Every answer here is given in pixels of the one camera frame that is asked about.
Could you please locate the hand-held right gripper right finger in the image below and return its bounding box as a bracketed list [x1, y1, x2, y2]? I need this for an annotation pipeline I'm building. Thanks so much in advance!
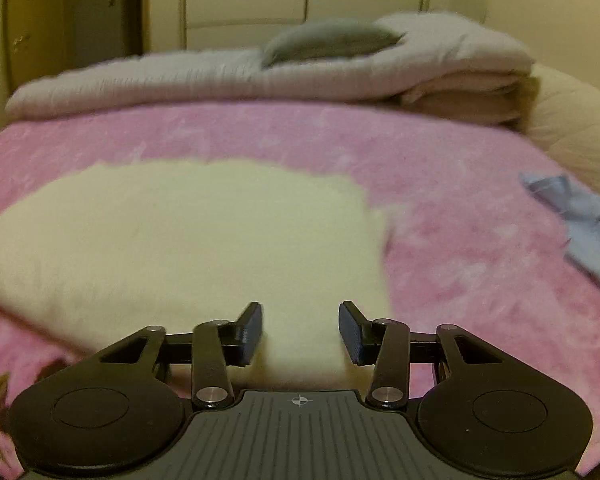
[338, 300, 502, 409]

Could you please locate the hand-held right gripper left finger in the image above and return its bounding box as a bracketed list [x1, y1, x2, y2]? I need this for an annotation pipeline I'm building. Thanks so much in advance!
[99, 301, 264, 410]

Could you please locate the cream white towel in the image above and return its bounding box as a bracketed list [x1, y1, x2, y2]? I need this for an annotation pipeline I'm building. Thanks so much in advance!
[0, 157, 397, 392]

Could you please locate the pink printed blanket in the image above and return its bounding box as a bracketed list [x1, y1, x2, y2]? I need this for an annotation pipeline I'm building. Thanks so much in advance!
[0, 100, 600, 477]

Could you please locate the grey folded quilt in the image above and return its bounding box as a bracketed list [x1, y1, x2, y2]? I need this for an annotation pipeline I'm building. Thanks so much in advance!
[5, 10, 538, 127]

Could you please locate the light blue garment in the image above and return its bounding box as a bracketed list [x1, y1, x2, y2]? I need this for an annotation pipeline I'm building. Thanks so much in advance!
[519, 152, 600, 305]

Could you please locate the grey pillow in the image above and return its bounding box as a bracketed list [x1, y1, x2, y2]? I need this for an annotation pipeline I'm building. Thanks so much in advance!
[260, 17, 406, 69]

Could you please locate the beige pillow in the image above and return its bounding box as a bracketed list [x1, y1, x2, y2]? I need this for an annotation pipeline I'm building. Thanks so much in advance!
[522, 62, 600, 200]

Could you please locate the cream wardrobe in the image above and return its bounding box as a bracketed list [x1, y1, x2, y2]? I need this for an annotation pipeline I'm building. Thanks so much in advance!
[140, 0, 487, 55]

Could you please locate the cream wooden door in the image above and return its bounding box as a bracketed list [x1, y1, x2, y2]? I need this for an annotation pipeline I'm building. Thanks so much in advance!
[2, 0, 78, 95]

